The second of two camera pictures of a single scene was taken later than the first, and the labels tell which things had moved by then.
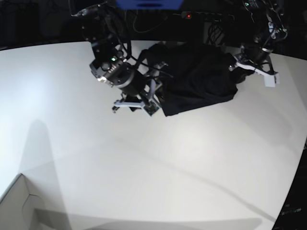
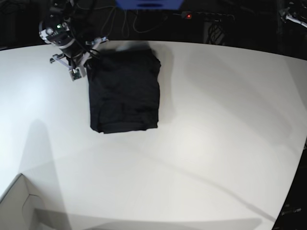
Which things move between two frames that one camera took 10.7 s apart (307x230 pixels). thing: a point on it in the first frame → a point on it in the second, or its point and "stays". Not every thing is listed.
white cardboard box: (17, 206) stays
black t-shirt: (194, 74) → (123, 88)
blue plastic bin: (148, 5) stays
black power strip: (206, 17) stays
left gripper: (139, 91) → (74, 56)
